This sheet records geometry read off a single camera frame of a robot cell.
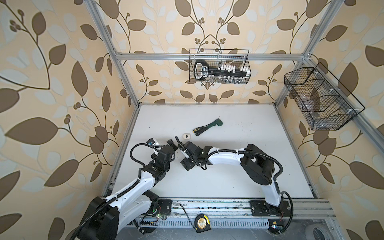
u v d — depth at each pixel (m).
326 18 0.74
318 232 0.68
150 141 0.73
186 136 0.99
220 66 0.81
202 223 0.68
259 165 0.51
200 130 1.04
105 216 0.40
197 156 0.69
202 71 0.85
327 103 0.72
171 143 0.77
